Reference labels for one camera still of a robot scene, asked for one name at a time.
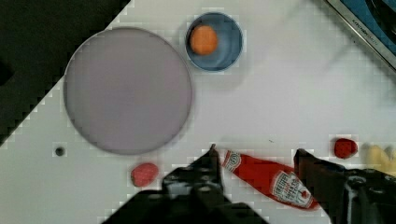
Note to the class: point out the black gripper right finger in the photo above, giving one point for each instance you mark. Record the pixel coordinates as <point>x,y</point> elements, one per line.
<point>325,180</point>

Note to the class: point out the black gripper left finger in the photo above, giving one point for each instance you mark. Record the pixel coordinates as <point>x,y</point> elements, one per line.
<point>205,171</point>

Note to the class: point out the red strawberry toy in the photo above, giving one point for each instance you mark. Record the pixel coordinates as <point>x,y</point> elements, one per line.
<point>344,148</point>

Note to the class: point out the red ketchup bottle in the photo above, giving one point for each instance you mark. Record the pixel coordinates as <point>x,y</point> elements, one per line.
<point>272,179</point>

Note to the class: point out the yellow banana toy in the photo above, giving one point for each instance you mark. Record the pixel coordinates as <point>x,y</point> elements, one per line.
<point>383,160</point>

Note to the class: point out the pink strawberry toy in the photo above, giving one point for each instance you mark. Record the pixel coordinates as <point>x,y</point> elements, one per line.
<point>144,174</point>

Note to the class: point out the large grey round plate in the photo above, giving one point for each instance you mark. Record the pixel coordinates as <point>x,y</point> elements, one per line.
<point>127,91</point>

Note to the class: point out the small blue bowl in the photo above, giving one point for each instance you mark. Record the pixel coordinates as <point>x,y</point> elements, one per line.
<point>229,47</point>

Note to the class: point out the orange ball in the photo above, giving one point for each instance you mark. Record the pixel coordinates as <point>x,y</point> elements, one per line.
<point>203,40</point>

